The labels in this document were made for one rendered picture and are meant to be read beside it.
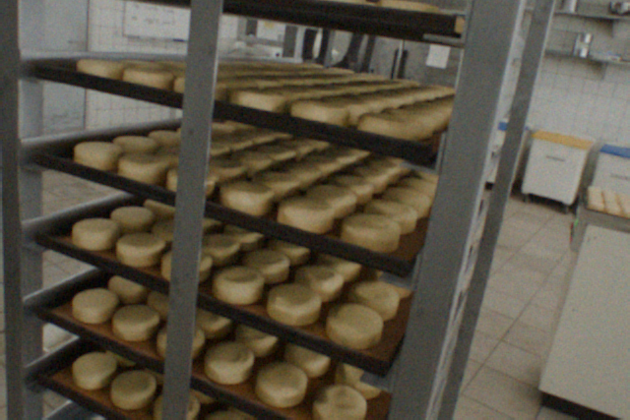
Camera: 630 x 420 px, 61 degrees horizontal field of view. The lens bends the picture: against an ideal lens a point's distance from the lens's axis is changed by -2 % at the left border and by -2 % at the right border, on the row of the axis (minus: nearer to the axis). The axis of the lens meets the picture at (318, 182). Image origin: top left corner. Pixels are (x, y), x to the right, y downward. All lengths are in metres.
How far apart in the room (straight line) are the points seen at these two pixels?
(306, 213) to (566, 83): 6.08
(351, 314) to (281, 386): 0.11
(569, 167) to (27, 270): 5.49
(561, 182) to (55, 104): 4.81
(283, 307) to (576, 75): 6.07
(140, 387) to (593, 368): 2.08
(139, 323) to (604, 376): 2.14
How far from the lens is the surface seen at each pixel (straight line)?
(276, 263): 0.58
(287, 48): 1.10
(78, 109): 5.26
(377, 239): 0.44
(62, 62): 0.64
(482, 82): 0.37
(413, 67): 6.01
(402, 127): 0.42
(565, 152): 5.84
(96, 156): 0.60
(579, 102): 6.46
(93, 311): 0.67
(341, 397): 0.55
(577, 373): 2.54
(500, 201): 1.01
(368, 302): 0.53
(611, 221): 2.32
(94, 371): 0.72
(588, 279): 2.38
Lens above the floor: 1.39
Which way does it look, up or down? 15 degrees down
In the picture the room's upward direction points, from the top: 8 degrees clockwise
